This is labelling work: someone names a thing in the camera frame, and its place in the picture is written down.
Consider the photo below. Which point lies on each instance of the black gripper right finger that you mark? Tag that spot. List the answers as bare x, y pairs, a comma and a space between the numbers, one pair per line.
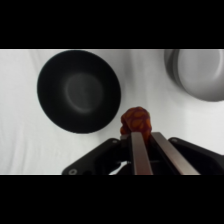
171, 155

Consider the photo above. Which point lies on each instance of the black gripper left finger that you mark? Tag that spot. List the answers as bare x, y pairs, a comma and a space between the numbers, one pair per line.
140, 153

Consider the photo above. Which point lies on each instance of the red patterned ball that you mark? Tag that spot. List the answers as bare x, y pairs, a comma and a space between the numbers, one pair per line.
136, 121

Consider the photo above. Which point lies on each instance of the grey bowl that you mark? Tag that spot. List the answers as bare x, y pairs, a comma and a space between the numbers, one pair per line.
200, 74

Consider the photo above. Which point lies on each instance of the black bowl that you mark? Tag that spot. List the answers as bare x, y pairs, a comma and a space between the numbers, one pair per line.
78, 91

